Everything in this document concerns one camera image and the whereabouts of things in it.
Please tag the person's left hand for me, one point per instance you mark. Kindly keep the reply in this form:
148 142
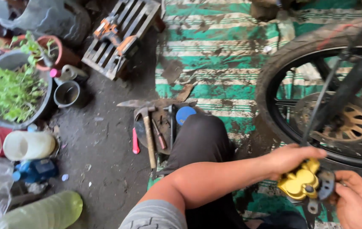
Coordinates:
286 159

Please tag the person's left fingers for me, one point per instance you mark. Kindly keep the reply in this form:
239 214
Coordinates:
309 153

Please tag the yellow brake caliper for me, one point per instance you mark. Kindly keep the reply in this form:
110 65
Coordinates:
298 183

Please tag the dark metal brake pad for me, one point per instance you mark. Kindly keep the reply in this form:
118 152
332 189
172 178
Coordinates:
326 186

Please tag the round brake disc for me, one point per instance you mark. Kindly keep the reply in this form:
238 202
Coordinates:
356 122

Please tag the black motorcycle wheel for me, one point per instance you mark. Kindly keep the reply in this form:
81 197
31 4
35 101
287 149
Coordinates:
265 86

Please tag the black fork leg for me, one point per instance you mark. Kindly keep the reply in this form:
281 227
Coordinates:
352 81

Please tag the person's black trousers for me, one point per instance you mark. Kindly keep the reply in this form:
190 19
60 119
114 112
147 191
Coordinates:
200 140

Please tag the blue round lid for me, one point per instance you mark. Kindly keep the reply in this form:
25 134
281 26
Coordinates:
184 115

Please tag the green white striped mat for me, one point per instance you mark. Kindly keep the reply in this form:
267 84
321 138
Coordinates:
219 54

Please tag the brown cardboard scrap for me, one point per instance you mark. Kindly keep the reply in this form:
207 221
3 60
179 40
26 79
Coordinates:
184 92

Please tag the round rusty metal tray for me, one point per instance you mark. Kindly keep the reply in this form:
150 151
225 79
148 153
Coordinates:
165 127

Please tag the person's grey shirt sleeve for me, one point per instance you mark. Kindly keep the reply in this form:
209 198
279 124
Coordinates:
154 216

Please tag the flat metal blade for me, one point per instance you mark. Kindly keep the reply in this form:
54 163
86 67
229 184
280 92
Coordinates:
131 103

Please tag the grey wooden pallet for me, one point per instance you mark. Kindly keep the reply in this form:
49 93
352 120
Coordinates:
130 22

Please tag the orange power tool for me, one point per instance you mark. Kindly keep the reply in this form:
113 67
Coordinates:
112 33

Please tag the small grey empty pot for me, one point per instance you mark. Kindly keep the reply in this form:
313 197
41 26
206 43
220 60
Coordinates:
67 94

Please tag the bottle with pink cap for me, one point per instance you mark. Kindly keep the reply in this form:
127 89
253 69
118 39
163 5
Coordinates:
68 73

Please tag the green plastic bottle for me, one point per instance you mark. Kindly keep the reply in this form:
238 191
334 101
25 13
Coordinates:
46 211

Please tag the blue plastic container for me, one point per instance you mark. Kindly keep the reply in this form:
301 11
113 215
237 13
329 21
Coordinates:
36 170

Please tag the terracotta flower pot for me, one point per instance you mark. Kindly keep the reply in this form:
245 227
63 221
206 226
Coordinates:
52 52

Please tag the white plastic jug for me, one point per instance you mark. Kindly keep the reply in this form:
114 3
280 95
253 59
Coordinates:
30 145

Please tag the grey crumpled sack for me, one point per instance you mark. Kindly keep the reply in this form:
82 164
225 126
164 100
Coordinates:
53 19

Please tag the grey pot with green plant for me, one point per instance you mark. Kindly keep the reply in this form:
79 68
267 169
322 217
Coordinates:
14 92

